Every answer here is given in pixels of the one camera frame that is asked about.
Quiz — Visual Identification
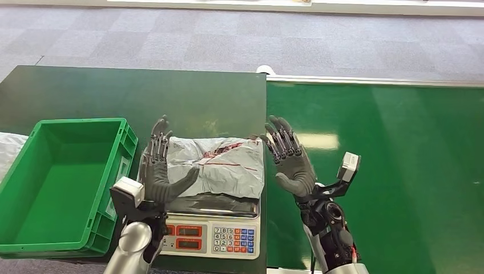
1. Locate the silver conveyor side rail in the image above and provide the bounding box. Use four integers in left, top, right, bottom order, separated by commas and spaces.
265, 74, 484, 89

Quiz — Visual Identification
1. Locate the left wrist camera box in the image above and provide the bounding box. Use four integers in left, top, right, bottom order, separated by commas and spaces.
112, 176, 146, 208

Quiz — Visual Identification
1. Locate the grey plastic mailer package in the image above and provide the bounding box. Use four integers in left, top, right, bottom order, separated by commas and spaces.
166, 136, 265, 200

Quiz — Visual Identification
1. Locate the white plastic bag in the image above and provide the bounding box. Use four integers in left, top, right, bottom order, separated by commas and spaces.
0, 131, 30, 182

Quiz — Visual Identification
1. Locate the green plastic crate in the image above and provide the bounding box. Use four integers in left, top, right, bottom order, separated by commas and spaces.
0, 117, 139, 260

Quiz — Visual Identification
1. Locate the electronic scale with steel tray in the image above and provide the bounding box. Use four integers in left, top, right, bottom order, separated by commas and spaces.
136, 147, 261, 261

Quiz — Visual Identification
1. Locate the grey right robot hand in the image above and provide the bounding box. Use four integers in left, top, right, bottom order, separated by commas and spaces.
259, 115, 317, 199

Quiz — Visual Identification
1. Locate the white baseboard strip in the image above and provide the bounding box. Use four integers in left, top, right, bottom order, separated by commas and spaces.
0, 0, 484, 17

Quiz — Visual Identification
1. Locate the green conveyor belt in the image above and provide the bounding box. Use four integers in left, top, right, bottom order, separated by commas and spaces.
265, 81, 484, 274

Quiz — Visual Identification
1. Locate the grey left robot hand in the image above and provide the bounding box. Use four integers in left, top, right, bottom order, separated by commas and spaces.
143, 115, 200, 205

